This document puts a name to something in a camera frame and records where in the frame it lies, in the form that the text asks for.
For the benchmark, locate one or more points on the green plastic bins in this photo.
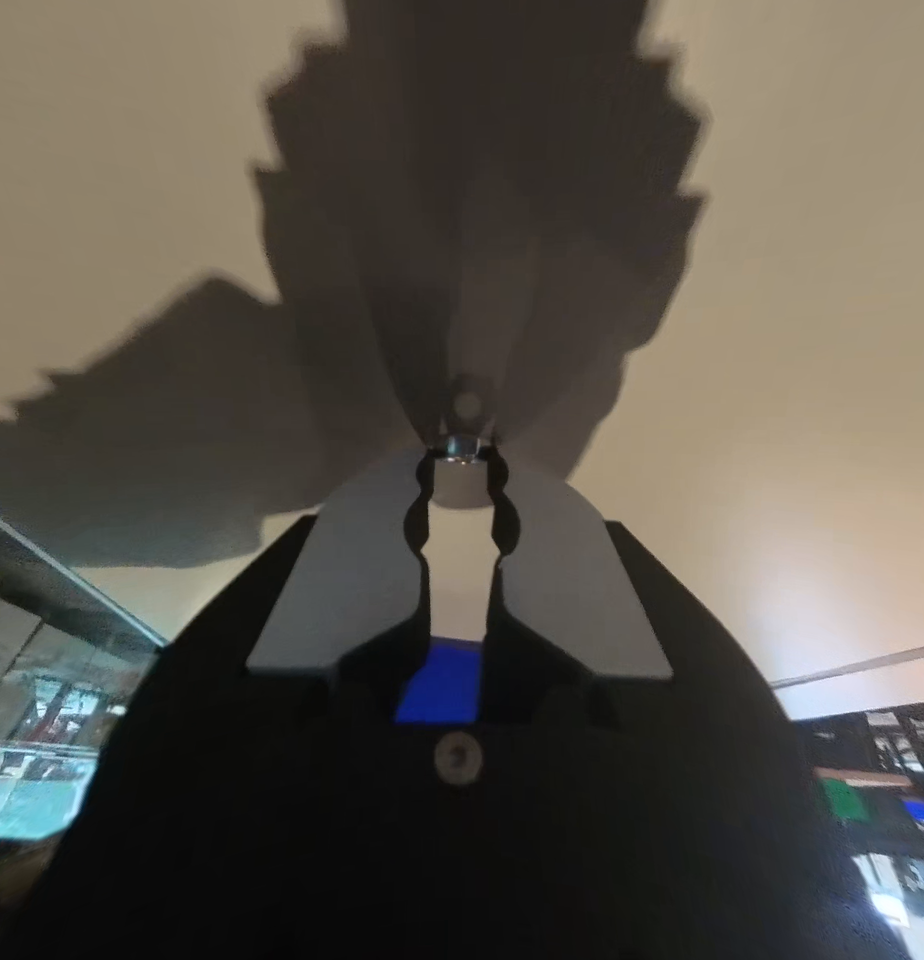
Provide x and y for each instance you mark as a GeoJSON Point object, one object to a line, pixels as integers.
{"type": "Point", "coordinates": [844, 801]}

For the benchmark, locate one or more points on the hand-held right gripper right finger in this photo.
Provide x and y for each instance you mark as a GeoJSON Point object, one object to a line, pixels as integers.
{"type": "Point", "coordinates": [582, 592]}

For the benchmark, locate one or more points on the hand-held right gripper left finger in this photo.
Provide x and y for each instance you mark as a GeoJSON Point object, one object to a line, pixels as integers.
{"type": "Point", "coordinates": [334, 592]}

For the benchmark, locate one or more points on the silver hex nut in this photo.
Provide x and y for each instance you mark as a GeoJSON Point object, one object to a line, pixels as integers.
{"type": "Point", "coordinates": [462, 446]}

